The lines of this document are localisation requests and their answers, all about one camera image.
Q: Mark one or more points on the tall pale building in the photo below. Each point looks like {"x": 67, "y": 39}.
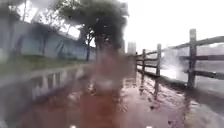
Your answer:
{"x": 131, "y": 47}

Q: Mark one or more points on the row of trees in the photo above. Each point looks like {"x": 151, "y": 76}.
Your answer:
{"x": 103, "y": 23}

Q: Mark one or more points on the wet red path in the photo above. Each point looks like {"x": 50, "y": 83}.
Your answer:
{"x": 100, "y": 110}

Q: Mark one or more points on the grey water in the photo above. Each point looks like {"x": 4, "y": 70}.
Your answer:
{"x": 170, "y": 71}

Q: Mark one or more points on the robot's own part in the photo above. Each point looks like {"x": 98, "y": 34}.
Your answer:
{"x": 72, "y": 126}
{"x": 149, "y": 126}

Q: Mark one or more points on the dark kerb under fence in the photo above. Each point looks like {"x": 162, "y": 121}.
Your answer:
{"x": 206, "y": 95}

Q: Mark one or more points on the wooden rail fence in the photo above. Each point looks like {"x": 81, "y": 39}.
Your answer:
{"x": 192, "y": 56}

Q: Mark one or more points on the blue-grey wall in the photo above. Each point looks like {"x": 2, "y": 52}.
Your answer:
{"x": 33, "y": 43}

